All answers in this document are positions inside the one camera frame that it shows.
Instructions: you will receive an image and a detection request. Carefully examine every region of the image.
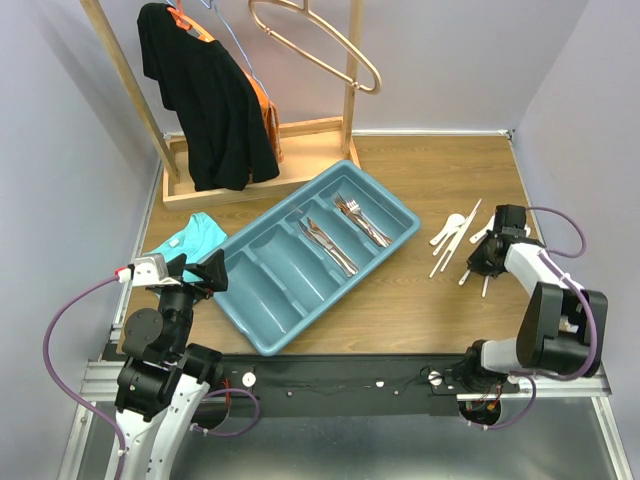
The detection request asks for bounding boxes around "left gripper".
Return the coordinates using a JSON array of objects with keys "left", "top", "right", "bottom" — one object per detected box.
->
[{"left": 159, "top": 247, "right": 228, "bottom": 357}]

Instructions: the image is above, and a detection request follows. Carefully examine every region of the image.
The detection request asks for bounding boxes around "copper knife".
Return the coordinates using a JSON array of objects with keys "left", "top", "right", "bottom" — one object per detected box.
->
[{"left": 306, "top": 217, "right": 361, "bottom": 274}]

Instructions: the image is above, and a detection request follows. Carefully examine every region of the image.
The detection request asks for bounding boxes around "silver knife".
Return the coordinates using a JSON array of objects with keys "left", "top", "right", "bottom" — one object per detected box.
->
[{"left": 297, "top": 220, "right": 358, "bottom": 278}]

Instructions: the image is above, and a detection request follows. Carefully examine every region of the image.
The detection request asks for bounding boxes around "silver fork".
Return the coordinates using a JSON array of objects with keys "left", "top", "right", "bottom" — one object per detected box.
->
[{"left": 346, "top": 199, "right": 392, "bottom": 248}]

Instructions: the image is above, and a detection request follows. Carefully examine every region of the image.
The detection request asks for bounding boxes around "dark copper fork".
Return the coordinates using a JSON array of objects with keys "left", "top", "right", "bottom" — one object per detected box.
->
[{"left": 334, "top": 197, "right": 390, "bottom": 248}]

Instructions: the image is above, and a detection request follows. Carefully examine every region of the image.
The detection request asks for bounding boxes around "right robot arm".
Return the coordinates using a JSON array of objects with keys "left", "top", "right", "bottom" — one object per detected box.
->
[{"left": 454, "top": 204, "right": 608, "bottom": 392}]

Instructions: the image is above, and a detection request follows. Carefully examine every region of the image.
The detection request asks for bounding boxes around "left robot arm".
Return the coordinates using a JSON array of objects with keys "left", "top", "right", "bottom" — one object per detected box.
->
[{"left": 107, "top": 249, "right": 228, "bottom": 479}]

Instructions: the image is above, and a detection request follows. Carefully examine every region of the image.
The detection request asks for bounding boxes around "white chopstick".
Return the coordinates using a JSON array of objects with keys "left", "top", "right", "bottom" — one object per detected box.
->
[
  {"left": 481, "top": 276, "right": 489, "bottom": 298},
  {"left": 429, "top": 199, "right": 482, "bottom": 278},
  {"left": 439, "top": 216, "right": 473, "bottom": 272}
]

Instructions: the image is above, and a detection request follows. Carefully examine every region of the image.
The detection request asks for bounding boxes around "teal folded t-shirt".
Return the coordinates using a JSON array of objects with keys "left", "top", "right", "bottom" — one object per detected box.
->
[{"left": 145, "top": 212, "right": 228, "bottom": 264}]

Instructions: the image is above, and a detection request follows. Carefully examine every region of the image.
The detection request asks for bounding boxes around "large white ceramic spoon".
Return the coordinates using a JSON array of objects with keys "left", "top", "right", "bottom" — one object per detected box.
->
[{"left": 469, "top": 229, "right": 491, "bottom": 244}]

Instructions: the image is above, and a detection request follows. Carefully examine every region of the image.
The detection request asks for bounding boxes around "small white spoon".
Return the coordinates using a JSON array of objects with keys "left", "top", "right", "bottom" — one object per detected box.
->
[{"left": 432, "top": 227, "right": 459, "bottom": 256}]

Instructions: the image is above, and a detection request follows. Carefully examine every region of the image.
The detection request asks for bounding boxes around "white ceramic spoon left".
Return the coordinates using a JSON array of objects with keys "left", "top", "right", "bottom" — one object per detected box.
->
[{"left": 429, "top": 213, "right": 466, "bottom": 246}]

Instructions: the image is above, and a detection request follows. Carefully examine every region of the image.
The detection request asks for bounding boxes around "blue-grey plastic cutlery tray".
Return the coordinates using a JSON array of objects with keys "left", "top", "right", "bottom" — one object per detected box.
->
[{"left": 214, "top": 160, "right": 421, "bottom": 356}]

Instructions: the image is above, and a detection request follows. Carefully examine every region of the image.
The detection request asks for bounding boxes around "black t-shirt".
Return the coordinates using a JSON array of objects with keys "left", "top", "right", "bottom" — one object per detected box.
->
[{"left": 137, "top": 3, "right": 280, "bottom": 191}]

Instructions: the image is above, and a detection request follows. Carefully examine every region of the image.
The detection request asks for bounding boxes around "wooden clothes rack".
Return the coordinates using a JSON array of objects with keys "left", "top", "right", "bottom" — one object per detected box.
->
[{"left": 82, "top": 1, "right": 360, "bottom": 210}]

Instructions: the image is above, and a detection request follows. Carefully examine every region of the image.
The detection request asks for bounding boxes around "orange garment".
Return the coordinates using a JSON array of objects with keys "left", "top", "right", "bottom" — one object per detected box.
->
[{"left": 242, "top": 70, "right": 284, "bottom": 165}]

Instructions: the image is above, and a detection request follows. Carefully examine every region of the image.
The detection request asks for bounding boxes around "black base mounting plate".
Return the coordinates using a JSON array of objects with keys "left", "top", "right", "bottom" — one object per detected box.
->
[{"left": 192, "top": 353, "right": 484, "bottom": 419}]

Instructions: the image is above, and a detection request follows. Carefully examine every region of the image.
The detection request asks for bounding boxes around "orange plastic hanger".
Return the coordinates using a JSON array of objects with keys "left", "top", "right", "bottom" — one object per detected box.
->
[{"left": 167, "top": 1, "right": 215, "bottom": 43}]

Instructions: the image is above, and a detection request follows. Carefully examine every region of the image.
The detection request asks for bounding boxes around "copper metal hanger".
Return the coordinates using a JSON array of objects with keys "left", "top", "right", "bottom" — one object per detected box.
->
[{"left": 248, "top": 0, "right": 382, "bottom": 96}]

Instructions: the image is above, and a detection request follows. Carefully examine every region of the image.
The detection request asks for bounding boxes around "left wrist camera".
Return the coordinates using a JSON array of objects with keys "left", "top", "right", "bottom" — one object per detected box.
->
[{"left": 115, "top": 253, "right": 180, "bottom": 287}]

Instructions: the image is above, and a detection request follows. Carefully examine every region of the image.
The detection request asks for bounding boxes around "aluminium frame rail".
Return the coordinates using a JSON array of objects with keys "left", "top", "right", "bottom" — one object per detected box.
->
[{"left": 60, "top": 354, "right": 633, "bottom": 479}]

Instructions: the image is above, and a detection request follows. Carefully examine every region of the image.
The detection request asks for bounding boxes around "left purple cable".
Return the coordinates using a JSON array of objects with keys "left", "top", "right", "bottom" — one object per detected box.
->
[{"left": 42, "top": 269, "right": 130, "bottom": 480}]

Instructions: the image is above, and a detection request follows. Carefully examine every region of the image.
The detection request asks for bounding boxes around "blue wire hanger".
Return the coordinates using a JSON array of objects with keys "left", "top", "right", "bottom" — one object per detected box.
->
[{"left": 201, "top": 0, "right": 270, "bottom": 99}]

